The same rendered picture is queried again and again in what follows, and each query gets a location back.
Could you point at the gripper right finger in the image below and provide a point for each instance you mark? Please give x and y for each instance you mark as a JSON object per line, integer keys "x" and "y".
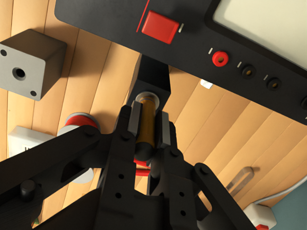
{"x": 177, "y": 172}

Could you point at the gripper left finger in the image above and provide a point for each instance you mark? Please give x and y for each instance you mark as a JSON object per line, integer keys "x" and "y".
{"x": 79, "y": 153}

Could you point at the yellow trim tool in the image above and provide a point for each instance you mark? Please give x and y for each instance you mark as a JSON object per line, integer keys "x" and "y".
{"x": 146, "y": 124}

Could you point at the black tool holder block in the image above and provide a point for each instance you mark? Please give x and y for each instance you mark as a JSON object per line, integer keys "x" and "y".
{"x": 153, "y": 74}

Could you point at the black meter body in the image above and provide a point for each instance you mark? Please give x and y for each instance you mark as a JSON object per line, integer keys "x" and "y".
{"x": 120, "y": 26}

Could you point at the red square key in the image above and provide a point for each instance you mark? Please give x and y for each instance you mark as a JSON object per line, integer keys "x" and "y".
{"x": 160, "y": 26}

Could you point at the white box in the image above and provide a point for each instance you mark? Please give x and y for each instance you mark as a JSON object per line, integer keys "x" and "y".
{"x": 24, "y": 140}

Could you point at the metal tweezers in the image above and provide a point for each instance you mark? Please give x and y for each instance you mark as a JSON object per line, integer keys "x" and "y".
{"x": 241, "y": 178}

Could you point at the white plug with red button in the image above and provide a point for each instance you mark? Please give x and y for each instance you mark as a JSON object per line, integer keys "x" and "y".
{"x": 260, "y": 214}

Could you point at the small white label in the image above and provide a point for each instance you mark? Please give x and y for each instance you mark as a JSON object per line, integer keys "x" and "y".
{"x": 206, "y": 84}

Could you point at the grey metal block with holes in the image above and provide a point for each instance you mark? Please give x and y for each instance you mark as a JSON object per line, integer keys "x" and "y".
{"x": 24, "y": 62}

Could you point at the red socket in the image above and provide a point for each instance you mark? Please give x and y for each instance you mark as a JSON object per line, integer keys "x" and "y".
{"x": 220, "y": 58}

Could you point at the black socket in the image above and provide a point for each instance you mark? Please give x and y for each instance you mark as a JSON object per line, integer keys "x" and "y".
{"x": 248, "y": 71}
{"x": 274, "y": 83}

